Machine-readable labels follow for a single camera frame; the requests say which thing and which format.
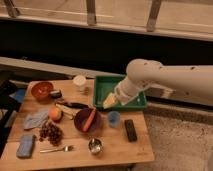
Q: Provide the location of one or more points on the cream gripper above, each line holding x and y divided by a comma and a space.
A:
110, 101

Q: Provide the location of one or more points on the red yellow apple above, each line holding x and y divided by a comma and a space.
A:
55, 114

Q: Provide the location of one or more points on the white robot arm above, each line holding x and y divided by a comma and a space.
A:
141, 74

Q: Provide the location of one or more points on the green plastic tray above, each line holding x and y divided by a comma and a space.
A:
103, 85

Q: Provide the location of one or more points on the blue plastic cup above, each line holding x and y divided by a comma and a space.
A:
113, 118

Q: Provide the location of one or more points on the purple bowl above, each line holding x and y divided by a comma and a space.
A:
81, 118

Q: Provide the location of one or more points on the white cup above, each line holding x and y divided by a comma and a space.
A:
80, 82

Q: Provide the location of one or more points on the black remote control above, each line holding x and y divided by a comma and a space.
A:
130, 130

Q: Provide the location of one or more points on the small metal cup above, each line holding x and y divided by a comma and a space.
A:
95, 146

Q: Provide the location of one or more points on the small dark can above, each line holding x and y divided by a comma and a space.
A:
55, 94

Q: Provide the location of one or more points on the bunch of red grapes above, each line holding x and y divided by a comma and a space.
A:
52, 133

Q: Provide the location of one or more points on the orange bowl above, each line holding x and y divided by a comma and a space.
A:
40, 91

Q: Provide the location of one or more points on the grey cloth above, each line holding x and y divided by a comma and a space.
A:
36, 119

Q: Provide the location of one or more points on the blue sponge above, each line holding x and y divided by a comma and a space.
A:
26, 146

